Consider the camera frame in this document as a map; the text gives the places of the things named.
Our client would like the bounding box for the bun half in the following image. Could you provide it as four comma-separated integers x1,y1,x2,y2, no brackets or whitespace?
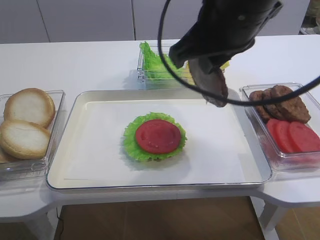
0,120,51,160
3,88,56,128

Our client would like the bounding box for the green lettuce in container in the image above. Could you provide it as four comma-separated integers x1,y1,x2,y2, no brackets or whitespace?
139,41,186,79

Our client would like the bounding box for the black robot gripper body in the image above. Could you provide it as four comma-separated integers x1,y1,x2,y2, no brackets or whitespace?
169,0,283,74

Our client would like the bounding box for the brown meat patty carried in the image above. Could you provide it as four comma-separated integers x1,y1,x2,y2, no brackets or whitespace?
188,59,228,98

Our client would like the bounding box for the red tomato slice on tray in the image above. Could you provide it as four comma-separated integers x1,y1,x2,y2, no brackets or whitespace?
135,119,182,155

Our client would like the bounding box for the clear lettuce and cheese container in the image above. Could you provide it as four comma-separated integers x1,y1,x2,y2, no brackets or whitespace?
137,41,183,89

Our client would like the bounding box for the clear right patty tomato container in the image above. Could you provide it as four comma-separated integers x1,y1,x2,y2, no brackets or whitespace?
244,92,320,171

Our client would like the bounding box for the upright yellow cheese slice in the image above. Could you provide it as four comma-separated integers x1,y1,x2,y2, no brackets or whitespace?
220,61,230,71

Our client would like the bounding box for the upper bun half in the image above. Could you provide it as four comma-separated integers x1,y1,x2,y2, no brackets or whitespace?
3,88,56,128

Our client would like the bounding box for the clear left bun container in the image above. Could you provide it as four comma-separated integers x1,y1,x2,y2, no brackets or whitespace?
0,90,67,182

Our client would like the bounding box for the green lettuce leaf on tray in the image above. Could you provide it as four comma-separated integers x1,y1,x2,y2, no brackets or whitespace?
123,112,187,162

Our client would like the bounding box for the flat yellow cheese slice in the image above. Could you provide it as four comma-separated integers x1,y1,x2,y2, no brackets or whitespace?
181,61,195,85

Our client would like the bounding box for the middle bun half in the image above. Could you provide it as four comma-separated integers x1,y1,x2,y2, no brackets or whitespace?
0,120,51,160

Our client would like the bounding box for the front red tomato slice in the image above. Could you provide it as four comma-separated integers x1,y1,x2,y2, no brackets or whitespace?
288,122,320,153

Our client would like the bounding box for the lowest bun half edge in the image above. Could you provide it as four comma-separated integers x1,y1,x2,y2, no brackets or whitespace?
0,148,16,164

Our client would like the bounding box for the left red tomato slice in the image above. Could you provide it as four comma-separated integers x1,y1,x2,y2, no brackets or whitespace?
266,118,280,144

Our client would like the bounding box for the front large brown meat patty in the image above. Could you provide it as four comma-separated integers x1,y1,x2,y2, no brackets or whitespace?
271,85,311,124

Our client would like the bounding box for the white rectangular serving tray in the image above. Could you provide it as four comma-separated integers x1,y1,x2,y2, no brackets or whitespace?
47,88,273,190

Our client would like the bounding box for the middle red tomato slice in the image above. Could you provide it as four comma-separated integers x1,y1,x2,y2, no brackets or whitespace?
274,121,295,153

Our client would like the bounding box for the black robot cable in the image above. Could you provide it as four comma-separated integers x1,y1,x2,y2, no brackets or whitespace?
157,0,320,106

